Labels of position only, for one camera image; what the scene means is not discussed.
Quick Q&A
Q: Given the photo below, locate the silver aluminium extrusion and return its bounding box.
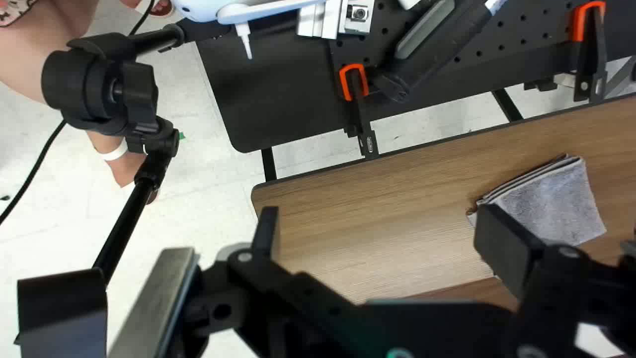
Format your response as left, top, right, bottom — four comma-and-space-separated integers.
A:
294, 0, 377, 41

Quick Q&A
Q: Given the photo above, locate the black camera tripod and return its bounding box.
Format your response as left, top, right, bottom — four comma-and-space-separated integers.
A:
40, 21, 191, 284

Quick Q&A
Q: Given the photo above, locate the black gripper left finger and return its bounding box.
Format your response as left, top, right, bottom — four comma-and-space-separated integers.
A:
250, 204, 280, 264

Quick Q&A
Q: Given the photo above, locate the person bare leg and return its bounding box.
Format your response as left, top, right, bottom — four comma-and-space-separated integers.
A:
0, 0, 165, 204

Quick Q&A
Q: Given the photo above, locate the grey towel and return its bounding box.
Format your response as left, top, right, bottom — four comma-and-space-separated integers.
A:
467, 152, 608, 248

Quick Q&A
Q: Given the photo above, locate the orange black bar clamp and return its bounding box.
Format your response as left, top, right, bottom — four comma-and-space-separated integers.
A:
566, 0, 610, 105
336, 61, 381, 160

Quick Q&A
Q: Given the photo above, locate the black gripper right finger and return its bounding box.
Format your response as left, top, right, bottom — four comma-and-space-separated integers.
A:
471, 202, 548, 302

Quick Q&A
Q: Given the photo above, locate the thin black floor cable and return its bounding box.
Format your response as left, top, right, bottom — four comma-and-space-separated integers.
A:
0, 0, 159, 226

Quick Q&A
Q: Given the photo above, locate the black perforated breadboard table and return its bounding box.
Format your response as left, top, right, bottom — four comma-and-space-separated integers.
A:
177, 0, 636, 182

